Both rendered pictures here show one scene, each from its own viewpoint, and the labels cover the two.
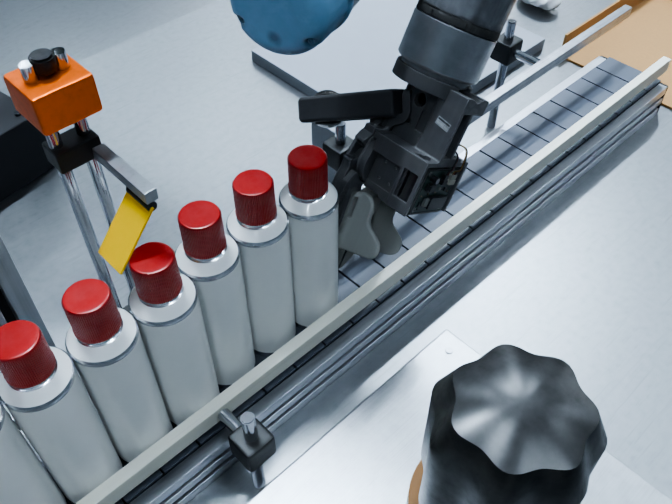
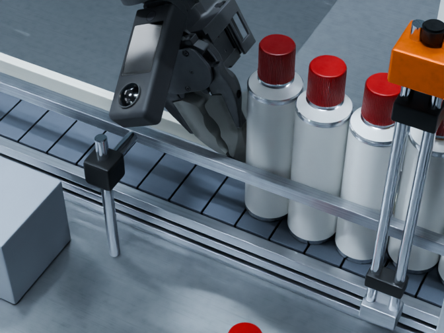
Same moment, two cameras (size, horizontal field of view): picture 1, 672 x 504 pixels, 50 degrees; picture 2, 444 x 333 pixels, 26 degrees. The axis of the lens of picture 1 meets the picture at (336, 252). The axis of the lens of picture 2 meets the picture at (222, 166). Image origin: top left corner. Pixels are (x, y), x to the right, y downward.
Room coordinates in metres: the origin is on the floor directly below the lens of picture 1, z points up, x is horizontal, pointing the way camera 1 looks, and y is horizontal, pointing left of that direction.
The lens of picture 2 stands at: (0.71, 0.65, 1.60)
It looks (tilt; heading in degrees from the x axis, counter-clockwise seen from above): 44 degrees down; 252
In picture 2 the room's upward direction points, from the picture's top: straight up
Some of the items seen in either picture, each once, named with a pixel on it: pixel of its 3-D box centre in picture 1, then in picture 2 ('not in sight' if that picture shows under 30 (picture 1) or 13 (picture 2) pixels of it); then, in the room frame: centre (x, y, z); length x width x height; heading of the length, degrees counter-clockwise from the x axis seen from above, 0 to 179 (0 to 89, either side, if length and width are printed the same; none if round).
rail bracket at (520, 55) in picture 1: (514, 83); not in sight; (0.80, -0.24, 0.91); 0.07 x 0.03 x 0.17; 44
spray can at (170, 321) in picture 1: (175, 340); (429, 180); (0.34, 0.13, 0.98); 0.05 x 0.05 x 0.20
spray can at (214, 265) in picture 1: (215, 298); (371, 170); (0.38, 0.10, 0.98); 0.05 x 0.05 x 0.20
